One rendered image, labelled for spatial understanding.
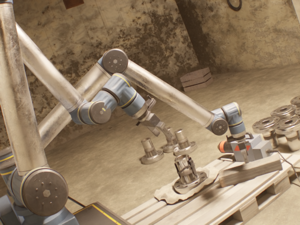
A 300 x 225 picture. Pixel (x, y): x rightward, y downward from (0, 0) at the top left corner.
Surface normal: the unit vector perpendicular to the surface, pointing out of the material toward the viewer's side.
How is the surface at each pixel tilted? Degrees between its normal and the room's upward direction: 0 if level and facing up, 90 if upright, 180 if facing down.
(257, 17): 90
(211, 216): 0
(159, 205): 0
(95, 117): 91
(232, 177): 90
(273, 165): 90
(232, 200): 0
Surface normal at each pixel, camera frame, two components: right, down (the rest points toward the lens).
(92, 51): 0.47, 0.00
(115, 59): 0.15, 0.15
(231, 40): -0.81, 0.40
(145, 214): -0.36, -0.92
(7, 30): 0.66, -0.07
